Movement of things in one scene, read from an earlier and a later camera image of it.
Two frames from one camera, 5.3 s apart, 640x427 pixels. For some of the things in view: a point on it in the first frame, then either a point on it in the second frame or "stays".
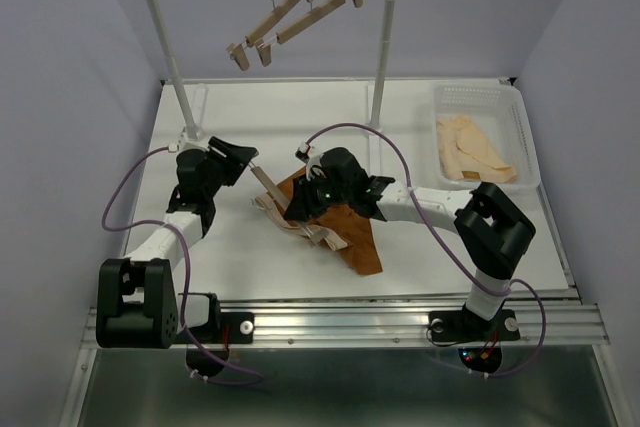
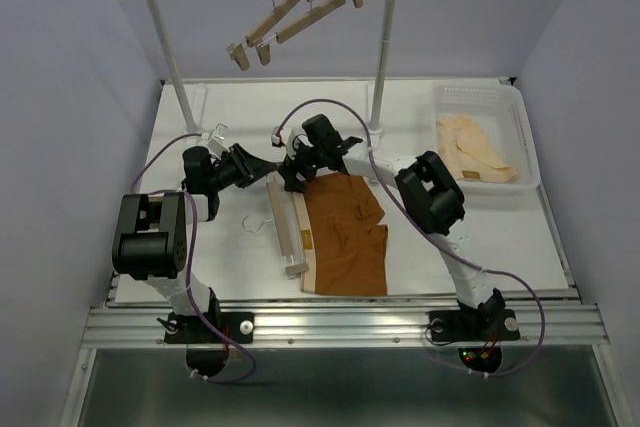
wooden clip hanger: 314,14 stays
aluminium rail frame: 563,323 stays
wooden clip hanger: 276,204 -> 287,227
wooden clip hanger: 240,52 stays
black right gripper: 300,209 -> 288,172
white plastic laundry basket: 482,134 stays
